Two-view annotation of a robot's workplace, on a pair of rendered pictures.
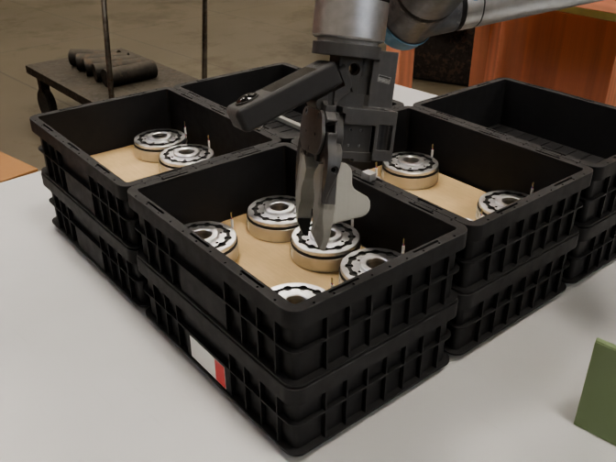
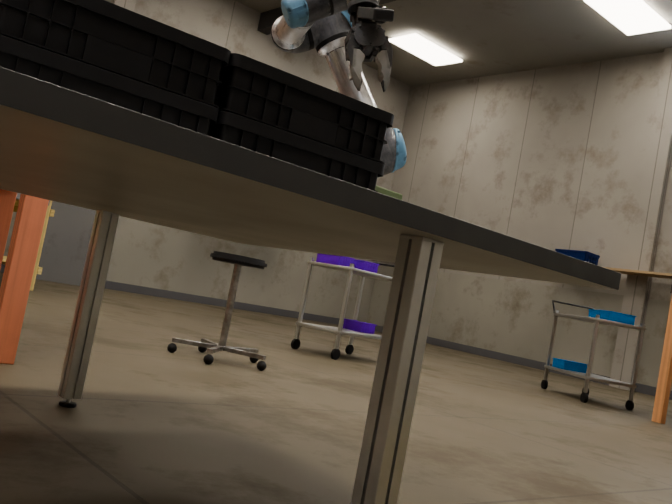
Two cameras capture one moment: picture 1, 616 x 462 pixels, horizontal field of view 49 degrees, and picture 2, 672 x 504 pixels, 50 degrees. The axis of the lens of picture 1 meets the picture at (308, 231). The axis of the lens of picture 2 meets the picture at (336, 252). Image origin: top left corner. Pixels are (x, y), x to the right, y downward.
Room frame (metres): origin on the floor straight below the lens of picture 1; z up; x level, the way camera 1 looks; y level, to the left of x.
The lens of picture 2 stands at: (0.54, 1.54, 0.53)
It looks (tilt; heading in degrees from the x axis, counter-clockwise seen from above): 3 degrees up; 274
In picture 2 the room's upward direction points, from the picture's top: 11 degrees clockwise
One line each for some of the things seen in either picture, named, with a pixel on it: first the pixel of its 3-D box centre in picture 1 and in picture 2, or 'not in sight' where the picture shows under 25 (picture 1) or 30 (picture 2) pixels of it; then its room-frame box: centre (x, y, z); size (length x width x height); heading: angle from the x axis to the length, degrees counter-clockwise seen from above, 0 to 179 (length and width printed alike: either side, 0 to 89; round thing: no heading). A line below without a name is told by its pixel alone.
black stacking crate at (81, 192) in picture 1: (154, 160); (95, 60); (1.13, 0.28, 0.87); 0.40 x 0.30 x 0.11; 39
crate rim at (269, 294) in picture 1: (288, 214); (283, 100); (0.82, 0.03, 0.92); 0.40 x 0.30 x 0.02; 39
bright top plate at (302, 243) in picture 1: (325, 237); not in sight; (0.86, -0.03, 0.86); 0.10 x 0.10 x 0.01
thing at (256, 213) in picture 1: (279, 210); not in sight; (0.95, 0.05, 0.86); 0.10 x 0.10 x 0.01
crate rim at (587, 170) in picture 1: (434, 160); not in sight; (1.01, -0.21, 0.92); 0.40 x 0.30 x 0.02; 39
